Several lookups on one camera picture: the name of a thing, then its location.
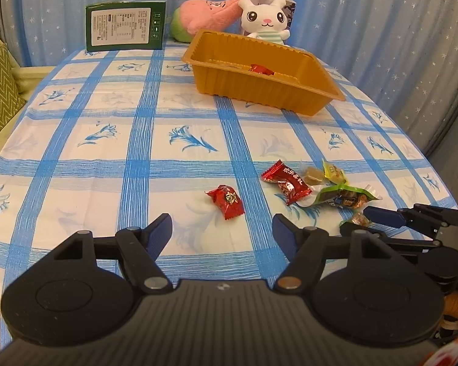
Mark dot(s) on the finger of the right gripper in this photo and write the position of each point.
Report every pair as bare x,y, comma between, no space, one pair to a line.
384,216
349,227

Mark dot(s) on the light green sofa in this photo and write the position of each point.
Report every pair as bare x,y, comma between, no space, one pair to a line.
17,84

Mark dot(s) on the blue star curtain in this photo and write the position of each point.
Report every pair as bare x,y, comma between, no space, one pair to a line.
403,53

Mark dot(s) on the clear brown candy packet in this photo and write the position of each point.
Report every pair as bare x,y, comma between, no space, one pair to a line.
313,176

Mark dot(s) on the pink plush toy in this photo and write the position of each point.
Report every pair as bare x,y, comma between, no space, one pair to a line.
194,15

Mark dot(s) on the small red candy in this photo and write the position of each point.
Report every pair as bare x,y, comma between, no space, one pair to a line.
227,200

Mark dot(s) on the orange plastic tray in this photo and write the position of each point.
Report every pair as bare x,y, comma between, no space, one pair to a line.
221,67

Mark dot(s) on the red rectangular wafer packet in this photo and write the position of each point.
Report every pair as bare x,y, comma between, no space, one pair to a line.
260,69

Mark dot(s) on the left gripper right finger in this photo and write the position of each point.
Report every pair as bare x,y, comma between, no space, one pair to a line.
304,249

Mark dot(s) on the green red candy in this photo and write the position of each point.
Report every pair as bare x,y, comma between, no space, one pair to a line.
358,219

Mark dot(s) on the blue checked tablecloth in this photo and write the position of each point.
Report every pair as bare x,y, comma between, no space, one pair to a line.
114,139

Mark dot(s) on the green carton box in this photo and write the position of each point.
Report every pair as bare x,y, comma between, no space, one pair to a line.
125,25

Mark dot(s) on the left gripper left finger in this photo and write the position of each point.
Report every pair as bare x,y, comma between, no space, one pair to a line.
139,250

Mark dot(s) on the yellow candy packet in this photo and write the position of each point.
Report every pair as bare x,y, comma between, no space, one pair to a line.
333,173

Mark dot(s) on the dark red snack packet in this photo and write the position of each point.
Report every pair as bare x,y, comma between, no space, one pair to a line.
289,182

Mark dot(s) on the white bunny plush toy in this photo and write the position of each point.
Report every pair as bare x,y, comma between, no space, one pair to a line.
265,22

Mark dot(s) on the green black snack bag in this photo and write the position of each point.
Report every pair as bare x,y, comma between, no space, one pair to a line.
340,195

